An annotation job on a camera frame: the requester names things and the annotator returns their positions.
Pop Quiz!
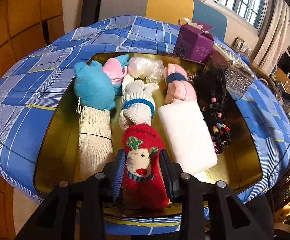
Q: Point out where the beige knitted cloth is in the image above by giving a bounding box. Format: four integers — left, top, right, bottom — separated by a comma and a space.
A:
78, 106, 115, 180

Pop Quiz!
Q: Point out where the red reindeer christmas sock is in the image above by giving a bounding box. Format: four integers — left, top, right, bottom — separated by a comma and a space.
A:
121, 124, 169, 210

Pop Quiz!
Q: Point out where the white sponge block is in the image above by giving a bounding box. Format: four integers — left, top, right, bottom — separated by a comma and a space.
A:
158, 100, 218, 175

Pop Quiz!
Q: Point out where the white blue-striped sock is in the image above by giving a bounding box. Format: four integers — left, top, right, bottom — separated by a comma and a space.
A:
118, 74, 159, 131

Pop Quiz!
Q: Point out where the pink fluffy sock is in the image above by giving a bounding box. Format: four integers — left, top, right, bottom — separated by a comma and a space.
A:
163, 63, 197, 104

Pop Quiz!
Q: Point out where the black beaded hair wig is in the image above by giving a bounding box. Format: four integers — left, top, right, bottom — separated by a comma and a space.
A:
193, 66, 231, 154

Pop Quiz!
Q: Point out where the blue plush toy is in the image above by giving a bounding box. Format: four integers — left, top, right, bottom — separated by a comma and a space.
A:
73, 61, 116, 111

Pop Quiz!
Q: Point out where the sparkly silver box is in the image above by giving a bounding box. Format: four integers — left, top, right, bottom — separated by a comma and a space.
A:
209, 42, 255, 100

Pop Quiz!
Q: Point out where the pink white plush toy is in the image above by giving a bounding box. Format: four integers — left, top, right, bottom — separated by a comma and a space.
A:
103, 54, 129, 95

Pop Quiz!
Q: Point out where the wooden side table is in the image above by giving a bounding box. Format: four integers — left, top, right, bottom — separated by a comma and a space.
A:
250, 63, 279, 86

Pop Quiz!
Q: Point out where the white mesh bath puff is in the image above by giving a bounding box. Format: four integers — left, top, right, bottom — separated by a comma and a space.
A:
128, 57, 164, 83

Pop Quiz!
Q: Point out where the purple gift box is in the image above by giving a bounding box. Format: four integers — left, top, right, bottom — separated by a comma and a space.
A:
173, 17, 214, 63

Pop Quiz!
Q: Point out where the patterned curtain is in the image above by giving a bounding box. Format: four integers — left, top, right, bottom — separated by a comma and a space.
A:
254, 0, 289, 74

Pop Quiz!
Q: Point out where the multicolour sofa backrest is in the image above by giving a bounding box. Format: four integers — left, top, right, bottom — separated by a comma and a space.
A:
79, 0, 228, 42

